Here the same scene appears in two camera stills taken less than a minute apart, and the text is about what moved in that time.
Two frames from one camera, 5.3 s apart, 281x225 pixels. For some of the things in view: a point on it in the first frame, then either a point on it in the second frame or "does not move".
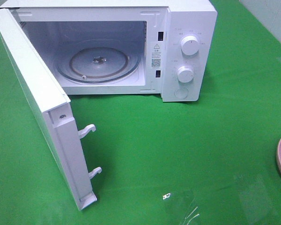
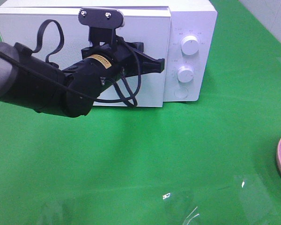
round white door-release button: x=181 y=93 does not move
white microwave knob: x=185 y=74 does not move
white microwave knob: x=189 y=45 does not move
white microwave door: x=49 y=108 -> x=151 y=27
